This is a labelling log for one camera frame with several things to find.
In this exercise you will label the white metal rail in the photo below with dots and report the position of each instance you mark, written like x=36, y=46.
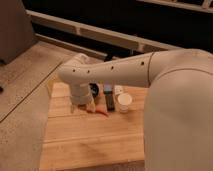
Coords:
x=113, y=38

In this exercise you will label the blue sponge block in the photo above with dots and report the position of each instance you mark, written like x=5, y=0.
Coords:
x=107, y=88

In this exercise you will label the wooden cutting board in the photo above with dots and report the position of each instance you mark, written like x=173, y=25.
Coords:
x=81, y=139

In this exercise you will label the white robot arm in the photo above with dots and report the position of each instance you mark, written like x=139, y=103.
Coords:
x=178, y=109

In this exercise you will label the black bowl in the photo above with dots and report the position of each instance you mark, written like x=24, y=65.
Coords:
x=94, y=89

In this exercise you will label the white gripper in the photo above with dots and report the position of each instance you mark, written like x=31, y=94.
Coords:
x=81, y=95

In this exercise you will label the red chili pepper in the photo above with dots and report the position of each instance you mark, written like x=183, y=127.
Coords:
x=97, y=111

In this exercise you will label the grey cabinet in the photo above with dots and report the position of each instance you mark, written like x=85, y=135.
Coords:
x=16, y=32

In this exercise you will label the white ceramic cup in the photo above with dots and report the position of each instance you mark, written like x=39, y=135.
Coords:
x=124, y=101

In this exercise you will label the black eraser block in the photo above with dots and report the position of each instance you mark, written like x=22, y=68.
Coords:
x=110, y=102

